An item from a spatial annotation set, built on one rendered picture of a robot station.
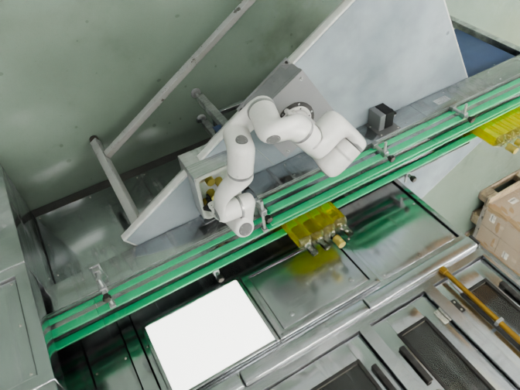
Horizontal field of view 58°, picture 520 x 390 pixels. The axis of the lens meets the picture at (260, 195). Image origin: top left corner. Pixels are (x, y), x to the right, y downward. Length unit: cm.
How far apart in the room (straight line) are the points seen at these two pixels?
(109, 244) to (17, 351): 78
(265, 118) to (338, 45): 63
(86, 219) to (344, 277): 127
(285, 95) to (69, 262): 124
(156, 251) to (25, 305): 50
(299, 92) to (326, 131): 30
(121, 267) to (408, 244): 120
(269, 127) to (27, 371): 99
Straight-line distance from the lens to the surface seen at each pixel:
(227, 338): 182
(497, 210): 557
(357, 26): 190
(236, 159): 139
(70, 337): 190
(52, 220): 251
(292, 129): 133
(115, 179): 216
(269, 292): 191
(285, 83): 166
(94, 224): 238
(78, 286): 189
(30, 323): 167
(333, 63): 190
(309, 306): 187
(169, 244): 188
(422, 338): 190
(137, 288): 182
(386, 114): 213
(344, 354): 183
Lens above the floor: 206
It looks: 40 degrees down
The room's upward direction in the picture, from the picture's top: 140 degrees clockwise
